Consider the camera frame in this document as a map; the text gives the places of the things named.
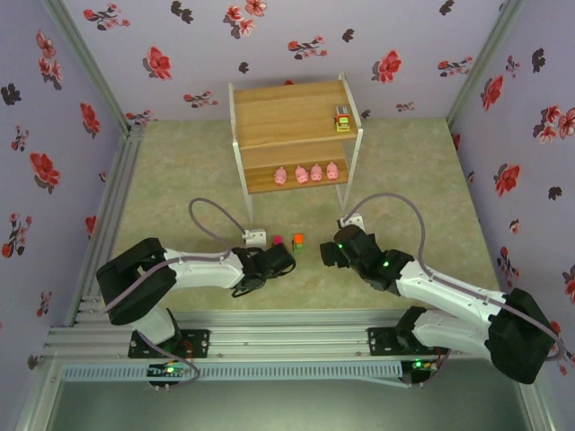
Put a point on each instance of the pink-topped green toy car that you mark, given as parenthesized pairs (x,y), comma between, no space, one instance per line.
(278,240)

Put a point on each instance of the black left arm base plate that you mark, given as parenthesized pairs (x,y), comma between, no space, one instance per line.
(200,343)

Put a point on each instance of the aluminium corner post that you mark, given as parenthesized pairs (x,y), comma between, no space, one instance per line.
(480,67)
(94,67)

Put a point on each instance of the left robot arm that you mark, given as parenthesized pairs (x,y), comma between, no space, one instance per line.
(202,274)

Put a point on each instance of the aluminium base frame rails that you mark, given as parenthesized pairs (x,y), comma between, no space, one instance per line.
(287,332)

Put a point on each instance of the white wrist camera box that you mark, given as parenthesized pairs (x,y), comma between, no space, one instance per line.
(352,221)
(255,237)

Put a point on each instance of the aluminium side rail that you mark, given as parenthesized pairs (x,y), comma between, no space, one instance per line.
(108,211)

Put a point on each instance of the grey-topped toy truck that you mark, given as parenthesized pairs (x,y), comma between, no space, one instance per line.
(343,121)

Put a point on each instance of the pink plastic pig toy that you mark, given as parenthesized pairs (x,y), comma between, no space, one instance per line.
(332,171)
(316,173)
(300,175)
(280,176)

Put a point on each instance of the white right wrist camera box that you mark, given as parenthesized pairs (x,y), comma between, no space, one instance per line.
(352,221)

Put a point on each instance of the orange-topped green toy car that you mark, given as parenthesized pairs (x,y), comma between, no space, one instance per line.
(297,244)

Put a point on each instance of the two-tier wooden shelf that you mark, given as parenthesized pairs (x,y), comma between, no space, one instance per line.
(292,112)

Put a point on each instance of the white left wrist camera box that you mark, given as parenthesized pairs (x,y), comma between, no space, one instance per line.
(255,237)

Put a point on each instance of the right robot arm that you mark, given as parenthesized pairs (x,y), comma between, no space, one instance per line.
(449,292)

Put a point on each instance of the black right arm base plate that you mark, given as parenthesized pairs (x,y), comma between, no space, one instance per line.
(382,341)

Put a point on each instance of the aluminium lower frame strut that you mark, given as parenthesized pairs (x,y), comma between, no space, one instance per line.
(40,395)
(539,408)

